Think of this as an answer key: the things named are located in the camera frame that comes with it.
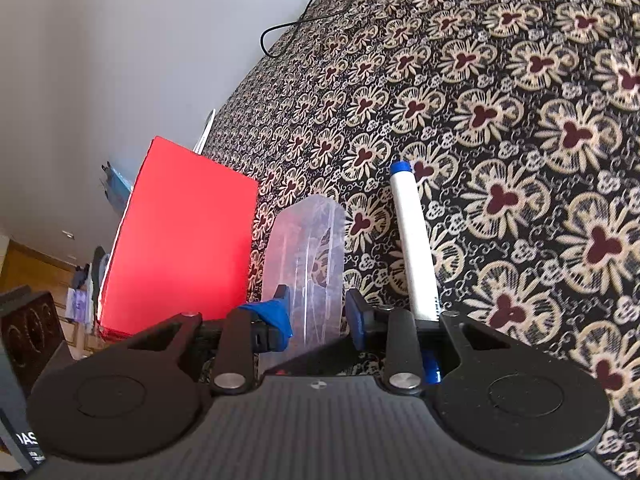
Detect black charger cable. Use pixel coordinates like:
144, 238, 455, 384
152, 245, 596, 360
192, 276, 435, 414
260, 0, 359, 59

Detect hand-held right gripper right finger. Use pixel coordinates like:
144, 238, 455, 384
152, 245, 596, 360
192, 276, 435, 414
346, 287, 513, 395

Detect red cardboard box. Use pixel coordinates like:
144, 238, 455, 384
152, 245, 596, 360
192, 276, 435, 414
97, 136, 259, 342

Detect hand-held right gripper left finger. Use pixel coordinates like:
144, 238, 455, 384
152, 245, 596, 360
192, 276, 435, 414
112, 284, 294, 395

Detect striped clothes pile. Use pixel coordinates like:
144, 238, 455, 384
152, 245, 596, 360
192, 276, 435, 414
70, 245, 110, 322

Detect white marker with blue cap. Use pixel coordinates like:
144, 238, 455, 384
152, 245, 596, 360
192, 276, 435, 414
390, 160, 444, 385

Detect floral patterned blanket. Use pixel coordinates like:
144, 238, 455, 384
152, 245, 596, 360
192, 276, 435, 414
197, 0, 640, 480

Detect blue pouch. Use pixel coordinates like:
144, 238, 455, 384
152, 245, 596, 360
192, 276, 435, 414
99, 161, 134, 217

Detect clear plastic container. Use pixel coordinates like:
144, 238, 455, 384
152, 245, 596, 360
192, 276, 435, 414
262, 197, 347, 363

